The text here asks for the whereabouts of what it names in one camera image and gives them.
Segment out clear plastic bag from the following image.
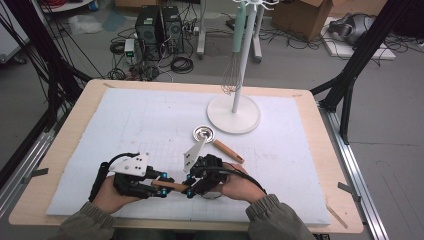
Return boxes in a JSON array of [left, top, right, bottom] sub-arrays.
[[68, 13, 104, 36]]

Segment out metal ladle with wooden handle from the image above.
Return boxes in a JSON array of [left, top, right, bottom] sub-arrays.
[[192, 124, 245, 165]]

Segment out white slab on floor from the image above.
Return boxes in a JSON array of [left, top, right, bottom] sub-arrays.
[[321, 16, 397, 61]]

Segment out aluminium rail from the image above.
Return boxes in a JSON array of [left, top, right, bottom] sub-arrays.
[[318, 106, 389, 240], [0, 129, 56, 218]]

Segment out black frame struts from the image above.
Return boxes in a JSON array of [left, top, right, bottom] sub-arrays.
[[0, 0, 94, 188], [309, 0, 424, 145]]

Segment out slim black computer tower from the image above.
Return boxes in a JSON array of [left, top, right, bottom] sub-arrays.
[[162, 5, 185, 54]]

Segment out right hand-held gripper cable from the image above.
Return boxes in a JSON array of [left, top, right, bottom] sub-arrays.
[[191, 167, 268, 195]]

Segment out person's left hand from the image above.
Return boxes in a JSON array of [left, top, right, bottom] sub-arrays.
[[93, 174, 141, 214]]

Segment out brown cardboard box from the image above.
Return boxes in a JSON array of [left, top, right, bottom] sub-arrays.
[[271, 0, 334, 42]]

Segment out thin wooden stick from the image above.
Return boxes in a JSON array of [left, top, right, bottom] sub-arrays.
[[325, 203, 349, 230]]

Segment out grey metal bracket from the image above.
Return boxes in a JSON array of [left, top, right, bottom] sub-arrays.
[[21, 167, 50, 185], [337, 181, 362, 203]]

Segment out large black computer tower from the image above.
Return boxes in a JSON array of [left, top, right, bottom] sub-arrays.
[[134, 4, 164, 62]]

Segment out white utensil rack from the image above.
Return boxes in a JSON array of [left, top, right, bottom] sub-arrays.
[[206, 0, 280, 135]]

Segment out hand-held gripper cable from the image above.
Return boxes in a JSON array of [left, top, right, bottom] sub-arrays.
[[88, 152, 141, 203], [191, 167, 268, 195]]

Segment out grey headset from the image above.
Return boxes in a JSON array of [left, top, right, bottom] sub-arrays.
[[328, 12, 376, 46]]

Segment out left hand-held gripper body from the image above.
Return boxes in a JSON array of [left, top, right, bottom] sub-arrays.
[[109, 152, 161, 199]]

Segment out coil of black cable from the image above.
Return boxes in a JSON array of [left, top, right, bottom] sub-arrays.
[[170, 55, 195, 75]]

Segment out small white device green display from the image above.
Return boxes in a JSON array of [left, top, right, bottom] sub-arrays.
[[123, 38, 136, 58]]

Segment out mesh strainer with wooden handle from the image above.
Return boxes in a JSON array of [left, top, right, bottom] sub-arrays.
[[151, 179, 224, 200]]

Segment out left hand-held gripper cable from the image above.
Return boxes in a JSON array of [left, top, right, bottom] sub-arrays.
[[88, 152, 141, 203]]

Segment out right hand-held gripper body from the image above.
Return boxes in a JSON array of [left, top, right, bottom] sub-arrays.
[[183, 138, 228, 198]]

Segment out white stand leg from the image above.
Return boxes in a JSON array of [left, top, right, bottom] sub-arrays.
[[196, 0, 207, 56], [252, 4, 264, 64]]

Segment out white foam board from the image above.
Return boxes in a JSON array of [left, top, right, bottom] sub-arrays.
[[46, 87, 331, 225]]

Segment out person's right hand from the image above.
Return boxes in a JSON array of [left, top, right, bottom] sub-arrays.
[[214, 162, 268, 204]]

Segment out whisk with mint green handle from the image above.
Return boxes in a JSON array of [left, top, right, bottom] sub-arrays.
[[221, 3, 248, 96]]

